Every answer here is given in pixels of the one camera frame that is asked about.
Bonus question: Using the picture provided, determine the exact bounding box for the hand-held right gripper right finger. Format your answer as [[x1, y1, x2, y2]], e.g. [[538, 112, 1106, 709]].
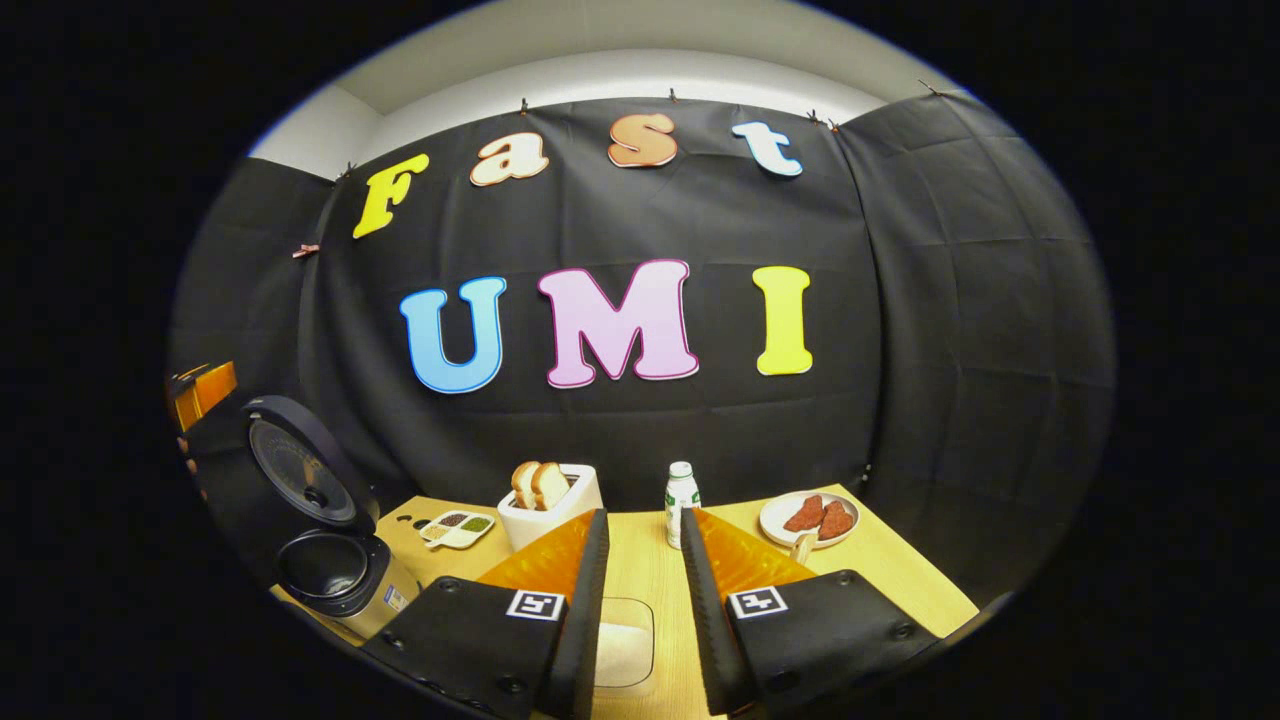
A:
[[680, 507, 941, 716]]

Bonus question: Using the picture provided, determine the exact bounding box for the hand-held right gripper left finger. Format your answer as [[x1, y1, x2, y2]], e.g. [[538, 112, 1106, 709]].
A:
[[362, 508, 611, 720]]

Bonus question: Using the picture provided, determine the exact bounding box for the clear box of rice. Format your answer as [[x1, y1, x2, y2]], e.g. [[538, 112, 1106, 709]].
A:
[[595, 597, 656, 691]]

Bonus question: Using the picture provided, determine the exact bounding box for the dark grey rice cooker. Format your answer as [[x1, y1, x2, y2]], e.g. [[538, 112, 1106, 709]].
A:
[[243, 395, 421, 639]]

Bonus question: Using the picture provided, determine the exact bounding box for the white toaster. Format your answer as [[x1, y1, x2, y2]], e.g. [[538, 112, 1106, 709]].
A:
[[497, 463, 604, 551]]

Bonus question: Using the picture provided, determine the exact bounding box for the white milk bottle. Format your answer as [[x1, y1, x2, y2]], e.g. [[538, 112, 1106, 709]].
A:
[[665, 461, 701, 549]]

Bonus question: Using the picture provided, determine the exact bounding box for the white round plate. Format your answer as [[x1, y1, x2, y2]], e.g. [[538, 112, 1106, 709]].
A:
[[759, 490, 861, 549]]

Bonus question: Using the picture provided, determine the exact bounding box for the white divided seasoning dish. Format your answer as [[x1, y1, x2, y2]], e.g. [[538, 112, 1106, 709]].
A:
[[418, 510, 496, 550]]

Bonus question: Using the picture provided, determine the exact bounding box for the black backdrop cloth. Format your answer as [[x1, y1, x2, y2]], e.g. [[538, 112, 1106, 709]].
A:
[[168, 92, 1116, 611]]

